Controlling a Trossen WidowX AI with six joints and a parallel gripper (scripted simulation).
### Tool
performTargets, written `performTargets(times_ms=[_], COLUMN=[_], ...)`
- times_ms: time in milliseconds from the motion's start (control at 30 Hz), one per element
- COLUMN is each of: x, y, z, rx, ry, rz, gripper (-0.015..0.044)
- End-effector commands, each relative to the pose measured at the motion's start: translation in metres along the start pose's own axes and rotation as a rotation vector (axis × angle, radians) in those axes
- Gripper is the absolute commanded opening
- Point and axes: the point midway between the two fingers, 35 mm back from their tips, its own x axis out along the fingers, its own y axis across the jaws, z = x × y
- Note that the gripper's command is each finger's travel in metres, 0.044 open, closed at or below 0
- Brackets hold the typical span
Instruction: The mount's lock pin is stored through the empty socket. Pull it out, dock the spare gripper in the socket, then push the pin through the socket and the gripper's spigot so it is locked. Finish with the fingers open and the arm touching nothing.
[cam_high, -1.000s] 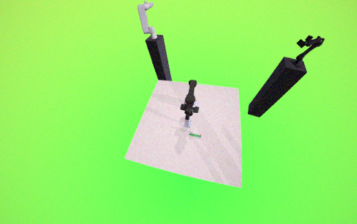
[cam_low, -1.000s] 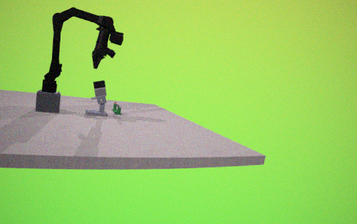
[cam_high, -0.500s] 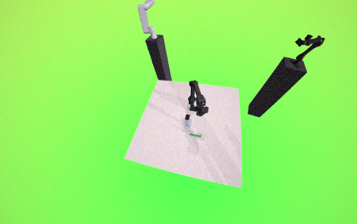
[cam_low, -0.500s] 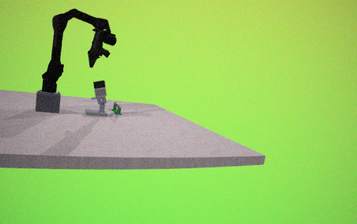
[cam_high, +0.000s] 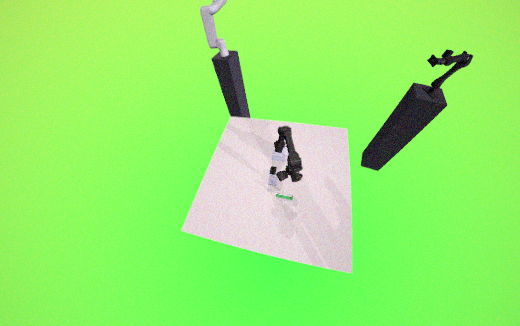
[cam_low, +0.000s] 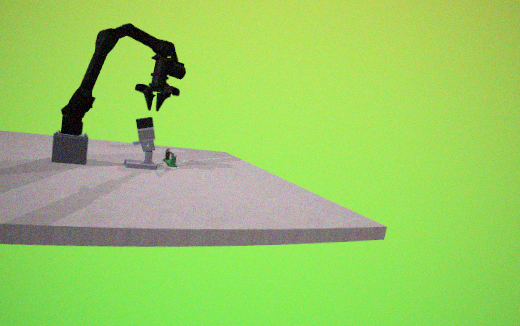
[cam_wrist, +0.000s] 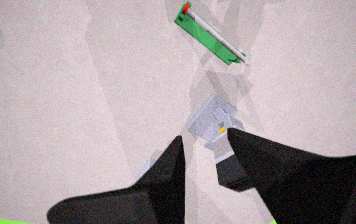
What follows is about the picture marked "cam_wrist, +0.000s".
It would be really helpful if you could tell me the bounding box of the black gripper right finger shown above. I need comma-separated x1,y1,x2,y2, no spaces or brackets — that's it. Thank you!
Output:
227,127,356,224

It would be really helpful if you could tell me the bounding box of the grey tapered pin with red cap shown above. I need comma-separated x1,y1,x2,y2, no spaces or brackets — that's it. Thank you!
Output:
182,4,252,66

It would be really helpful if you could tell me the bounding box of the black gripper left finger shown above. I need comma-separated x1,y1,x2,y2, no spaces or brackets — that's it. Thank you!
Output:
47,135,185,224

